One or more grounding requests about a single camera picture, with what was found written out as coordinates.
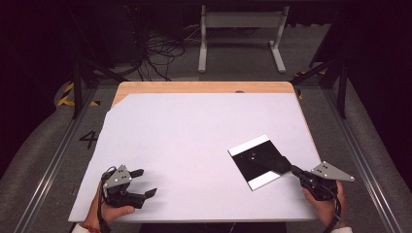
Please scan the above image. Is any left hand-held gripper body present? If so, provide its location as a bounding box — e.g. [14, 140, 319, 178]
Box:
[101, 164, 146, 210]

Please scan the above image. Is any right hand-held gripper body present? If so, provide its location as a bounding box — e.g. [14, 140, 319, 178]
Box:
[299, 161, 356, 202]

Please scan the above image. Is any black and white box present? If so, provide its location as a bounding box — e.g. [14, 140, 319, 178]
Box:
[227, 133, 293, 192]

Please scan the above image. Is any person's left hand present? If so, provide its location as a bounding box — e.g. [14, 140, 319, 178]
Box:
[85, 183, 136, 228]

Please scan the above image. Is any person's right hand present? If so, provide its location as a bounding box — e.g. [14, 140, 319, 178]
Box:
[301, 180, 347, 228]

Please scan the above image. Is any white paper sheet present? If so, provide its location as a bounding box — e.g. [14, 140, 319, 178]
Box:
[67, 92, 323, 224]

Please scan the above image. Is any person's dark clothing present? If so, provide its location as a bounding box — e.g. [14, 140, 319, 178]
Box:
[138, 221, 288, 233]

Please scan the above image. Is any black metal stand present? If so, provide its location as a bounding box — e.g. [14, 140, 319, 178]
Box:
[71, 57, 130, 120]
[289, 57, 350, 120]

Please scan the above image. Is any yellow and black tape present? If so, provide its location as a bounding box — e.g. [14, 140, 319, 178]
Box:
[55, 82, 102, 108]

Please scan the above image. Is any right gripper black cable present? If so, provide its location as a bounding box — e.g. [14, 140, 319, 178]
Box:
[319, 183, 345, 233]

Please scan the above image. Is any aluminium floor rail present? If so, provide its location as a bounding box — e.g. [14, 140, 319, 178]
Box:
[12, 86, 99, 233]
[323, 87, 405, 233]

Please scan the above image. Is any red bracelet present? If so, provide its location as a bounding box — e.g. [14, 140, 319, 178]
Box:
[81, 222, 102, 233]

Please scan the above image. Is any tangle of black cables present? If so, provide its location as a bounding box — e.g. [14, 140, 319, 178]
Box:
[136, 30, 189, 83]

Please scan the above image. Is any white metal stand frame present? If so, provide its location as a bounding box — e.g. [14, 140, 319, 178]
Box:
[197, 4, 291, 74]

